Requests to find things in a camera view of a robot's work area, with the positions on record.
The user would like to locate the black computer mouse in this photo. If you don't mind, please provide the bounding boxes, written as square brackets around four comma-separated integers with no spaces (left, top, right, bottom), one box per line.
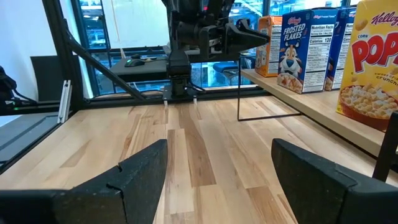
[124,58,146,68]

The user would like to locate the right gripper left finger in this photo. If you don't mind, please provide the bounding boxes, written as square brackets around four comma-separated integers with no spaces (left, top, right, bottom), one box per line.
[0,139,169,224]

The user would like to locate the wooden shelf with black frame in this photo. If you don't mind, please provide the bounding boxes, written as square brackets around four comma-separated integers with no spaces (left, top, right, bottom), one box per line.
[236,54,398,183]

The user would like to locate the blue Frosted Flakes box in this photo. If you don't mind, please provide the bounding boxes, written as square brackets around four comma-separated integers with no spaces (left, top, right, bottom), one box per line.
[276,8,339,95]
[323,6,358,92]

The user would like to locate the black equipment with green light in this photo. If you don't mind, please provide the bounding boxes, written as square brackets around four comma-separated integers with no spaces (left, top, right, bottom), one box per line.
[0,65,38,116]

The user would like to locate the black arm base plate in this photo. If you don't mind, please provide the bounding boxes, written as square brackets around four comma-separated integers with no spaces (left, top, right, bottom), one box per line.
[161,83,206,102]

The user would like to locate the silver aluminium profile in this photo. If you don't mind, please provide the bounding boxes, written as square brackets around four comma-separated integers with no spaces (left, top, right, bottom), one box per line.
[57,80,73,124]

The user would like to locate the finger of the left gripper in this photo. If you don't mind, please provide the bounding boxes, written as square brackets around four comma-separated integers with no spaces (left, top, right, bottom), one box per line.
[226,19,271,60]

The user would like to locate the yellow Corn Pops box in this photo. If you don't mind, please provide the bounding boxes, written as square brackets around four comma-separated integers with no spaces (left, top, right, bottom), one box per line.
[335,0,398,132]

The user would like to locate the orange Frosted Mini Wheats box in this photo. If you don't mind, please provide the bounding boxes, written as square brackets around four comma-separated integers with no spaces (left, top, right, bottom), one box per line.
[254,15,283,78]

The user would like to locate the blue office chair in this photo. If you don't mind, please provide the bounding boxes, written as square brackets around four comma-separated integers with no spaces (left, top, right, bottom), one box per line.
[213,60,240,86]

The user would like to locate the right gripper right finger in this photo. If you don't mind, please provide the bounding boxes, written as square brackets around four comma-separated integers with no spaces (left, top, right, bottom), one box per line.
[271,138,398,224]

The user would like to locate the large black-framed window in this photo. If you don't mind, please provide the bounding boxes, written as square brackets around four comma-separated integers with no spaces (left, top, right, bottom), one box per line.
[70,0,352,94]

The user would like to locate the gray desk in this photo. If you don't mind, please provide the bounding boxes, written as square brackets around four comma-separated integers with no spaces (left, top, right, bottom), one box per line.
[110,55,175,83]

